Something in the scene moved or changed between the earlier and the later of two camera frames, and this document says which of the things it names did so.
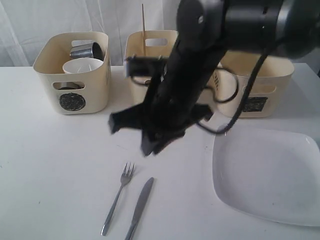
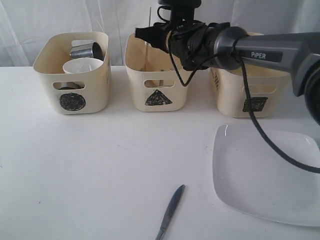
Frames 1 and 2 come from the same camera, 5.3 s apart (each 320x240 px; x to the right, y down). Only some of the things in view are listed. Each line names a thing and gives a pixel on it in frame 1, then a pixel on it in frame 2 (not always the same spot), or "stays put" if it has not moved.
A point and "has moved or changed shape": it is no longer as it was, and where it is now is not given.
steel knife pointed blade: x=139 y=209 -> x=170 y=211
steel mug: x=86 y=49 stays put
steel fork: x=125 y=177 has moved or changed shape
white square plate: x=274 y=174 stays put
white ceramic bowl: x=82 y=65 stays put
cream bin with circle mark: x=95 y=98 stays put
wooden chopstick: x=144 y=30 -> x=146 y=42
